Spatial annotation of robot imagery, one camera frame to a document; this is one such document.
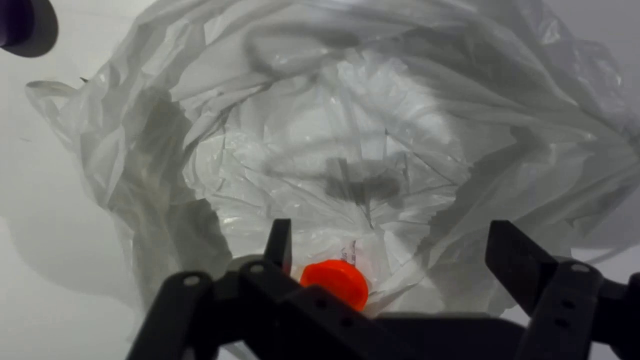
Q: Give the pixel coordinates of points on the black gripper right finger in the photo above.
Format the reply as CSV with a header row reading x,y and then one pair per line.
x,y
571,305

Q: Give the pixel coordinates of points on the purple play dough tub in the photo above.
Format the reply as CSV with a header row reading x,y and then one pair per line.
x,y
29,28

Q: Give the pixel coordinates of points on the white plastic bag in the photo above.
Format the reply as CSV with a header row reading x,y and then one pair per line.
x,y
388,132

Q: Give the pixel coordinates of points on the orange play dough tub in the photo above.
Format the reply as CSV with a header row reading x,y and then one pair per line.
x,y
341,278

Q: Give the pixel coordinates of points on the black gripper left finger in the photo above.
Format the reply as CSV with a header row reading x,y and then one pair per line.
x,y
256,303

